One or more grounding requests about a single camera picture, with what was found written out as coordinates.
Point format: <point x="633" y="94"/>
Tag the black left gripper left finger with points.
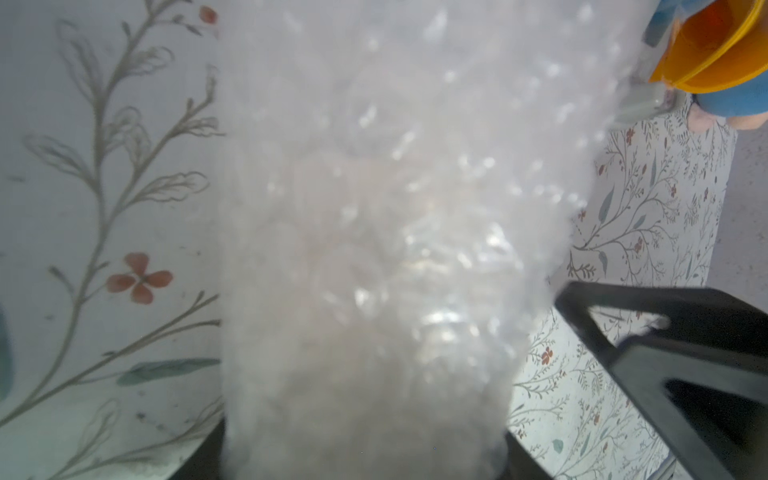
<point x="205" y="462"/>

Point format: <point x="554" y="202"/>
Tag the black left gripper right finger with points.
<point x="520" y="465"/>

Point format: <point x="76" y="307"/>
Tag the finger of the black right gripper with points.
<point x="700" y="381"/>

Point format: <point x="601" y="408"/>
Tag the clear bubble wrap sheet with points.
<point x="398" y="184"/>

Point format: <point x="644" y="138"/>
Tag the yellow cloth raincoat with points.
<point x="722" y="46"/>

